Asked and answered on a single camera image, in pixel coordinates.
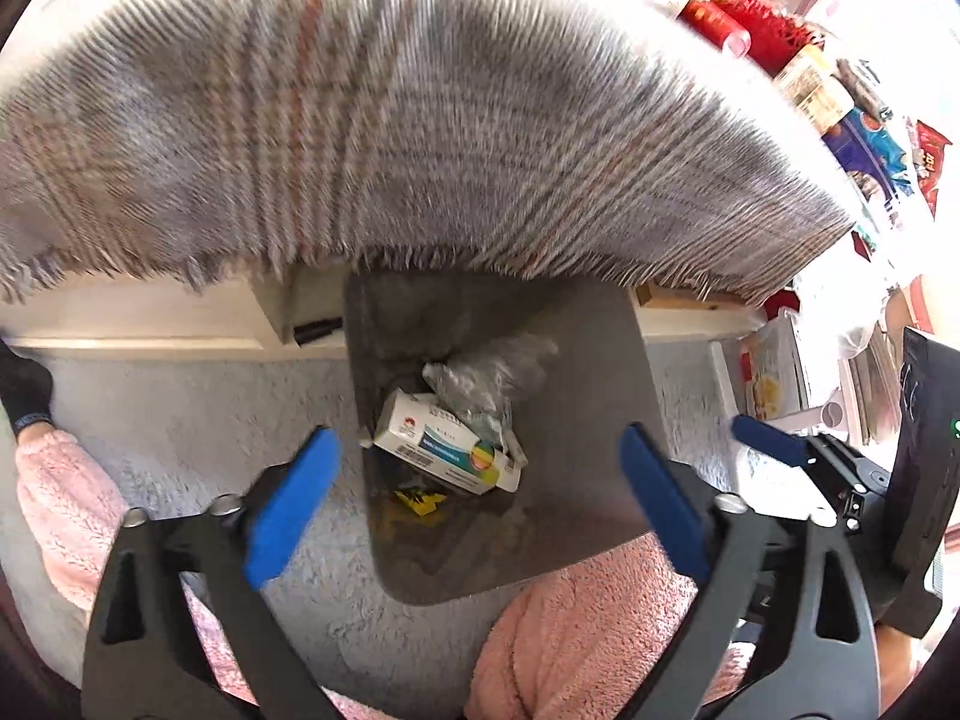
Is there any black trash bin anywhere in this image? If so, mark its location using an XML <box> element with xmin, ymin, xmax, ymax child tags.
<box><xmin>343</xmin><ymin>270</ymin><xmax>664</xmax><ymax>606</ymax></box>

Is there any red cylinder tube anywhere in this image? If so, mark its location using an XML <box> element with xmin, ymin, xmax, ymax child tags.
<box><xmin>680</xmin><ymin>0</ymin><xmax>752</xmax><ymax>59</ymax></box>

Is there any person's right hand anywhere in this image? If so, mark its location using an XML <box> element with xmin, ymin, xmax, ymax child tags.
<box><xmin>875</xmin><ymin>624</ymin><xmax>924</xmax><ymax>710</ymax></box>

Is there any yellow paper bag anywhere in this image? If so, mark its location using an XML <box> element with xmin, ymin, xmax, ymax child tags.
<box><xmin>392</xmin><ymin>486</ymin><xmax>448</xmax><ymax>517</ymax></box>

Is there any colourful medicine box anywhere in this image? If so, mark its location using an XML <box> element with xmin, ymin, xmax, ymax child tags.
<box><xmin>373</xmin><ymin>388</ymin><xmax>523</xmax><ymax>496</ymax></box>

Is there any blue cookie tin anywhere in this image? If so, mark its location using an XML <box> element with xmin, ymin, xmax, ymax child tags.
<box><xmin>822</xmin><ymin>107</ymin><xmax>914</xmax><ymax>199</ymax></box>

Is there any grey plaid tablecloth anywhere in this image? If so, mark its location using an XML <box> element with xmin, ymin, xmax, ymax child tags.
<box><xmin>2</xmin><ymin>0</ymin><xmax>859</xmax><ymax>302</ymax></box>

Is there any red snack bags pile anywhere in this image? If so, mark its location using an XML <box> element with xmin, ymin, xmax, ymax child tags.
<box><xmin>911</xmin><ymin>121</ymin><xmax>952</xmax><ymax>216</ymax></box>

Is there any red plastic basket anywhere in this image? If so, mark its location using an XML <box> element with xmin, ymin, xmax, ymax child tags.
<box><xmin>716</xmin><ymin>0</ymin><xmax>825</xmax><ymax>76</ymax></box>

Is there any foil snack wrapper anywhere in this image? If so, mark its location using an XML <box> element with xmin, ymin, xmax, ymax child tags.
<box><xmin>421</xmin><ymin>333</ymin><xmax>558</xmax><ymax>449</ymax></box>

